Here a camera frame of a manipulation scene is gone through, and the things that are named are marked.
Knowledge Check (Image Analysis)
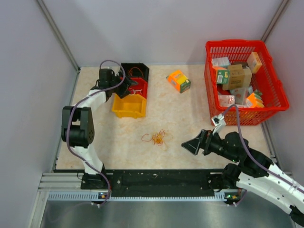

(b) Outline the black storage bin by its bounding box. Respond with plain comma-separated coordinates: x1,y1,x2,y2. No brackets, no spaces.
120,63,150,82

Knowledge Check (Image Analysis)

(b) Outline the green white box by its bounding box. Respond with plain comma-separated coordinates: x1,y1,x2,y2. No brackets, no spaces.
214,66,230,85

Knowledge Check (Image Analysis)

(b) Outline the aluminium corner post right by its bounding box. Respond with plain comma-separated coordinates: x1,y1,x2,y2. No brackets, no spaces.
260,0,291,43

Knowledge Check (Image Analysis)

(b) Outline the aluminium corner post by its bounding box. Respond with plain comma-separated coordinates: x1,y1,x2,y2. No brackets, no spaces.
260,0,291,43
35,0,80,73

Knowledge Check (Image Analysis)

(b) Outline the white slotted cable duct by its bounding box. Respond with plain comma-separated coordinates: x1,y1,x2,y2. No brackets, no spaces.
48,191,108,201

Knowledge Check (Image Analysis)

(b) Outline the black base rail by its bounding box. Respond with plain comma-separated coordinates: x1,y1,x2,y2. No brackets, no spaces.
80,169,238,198

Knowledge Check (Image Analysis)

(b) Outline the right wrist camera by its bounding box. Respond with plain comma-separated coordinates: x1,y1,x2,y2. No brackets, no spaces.
211,114,226,135

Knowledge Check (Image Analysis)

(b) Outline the orange yellow packet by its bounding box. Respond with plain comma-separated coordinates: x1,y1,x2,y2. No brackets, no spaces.
245,93,265,108

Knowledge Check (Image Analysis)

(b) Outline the red plastic basket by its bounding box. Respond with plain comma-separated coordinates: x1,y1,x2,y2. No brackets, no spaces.
204,39,289,126

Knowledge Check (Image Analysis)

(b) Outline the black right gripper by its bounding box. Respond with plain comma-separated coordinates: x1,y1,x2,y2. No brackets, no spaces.
181,128,238,162

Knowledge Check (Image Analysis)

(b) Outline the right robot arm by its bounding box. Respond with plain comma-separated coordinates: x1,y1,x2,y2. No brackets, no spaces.
181,130,304,226

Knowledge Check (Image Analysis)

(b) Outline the orange cable in black bin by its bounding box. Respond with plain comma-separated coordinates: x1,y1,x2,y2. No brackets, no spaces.
127,66,145,78

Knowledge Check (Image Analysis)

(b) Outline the brown cardboard box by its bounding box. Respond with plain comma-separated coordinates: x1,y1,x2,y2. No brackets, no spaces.
222,64,252,91

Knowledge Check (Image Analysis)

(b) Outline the clear wrapped white packet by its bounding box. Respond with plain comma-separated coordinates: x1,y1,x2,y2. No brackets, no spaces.
218,95,235,107

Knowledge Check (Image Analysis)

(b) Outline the aluminium corner post left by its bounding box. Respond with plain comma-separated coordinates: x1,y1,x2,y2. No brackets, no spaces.
35,0,80,73

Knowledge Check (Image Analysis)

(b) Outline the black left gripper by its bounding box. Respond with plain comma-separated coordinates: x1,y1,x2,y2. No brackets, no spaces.
108,70,137,98

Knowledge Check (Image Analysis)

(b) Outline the yellow storage bin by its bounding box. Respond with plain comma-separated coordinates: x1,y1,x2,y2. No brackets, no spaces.
112,94,147,118

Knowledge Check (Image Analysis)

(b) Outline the orange green carton box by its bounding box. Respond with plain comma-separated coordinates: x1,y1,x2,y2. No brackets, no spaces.
166,70,191,94

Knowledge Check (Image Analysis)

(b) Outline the beige orange box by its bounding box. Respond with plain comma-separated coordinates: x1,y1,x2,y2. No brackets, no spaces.
247,52,262,74

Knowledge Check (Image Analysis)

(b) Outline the red storage bin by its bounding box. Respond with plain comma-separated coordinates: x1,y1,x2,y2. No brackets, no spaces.
129,77,148,99

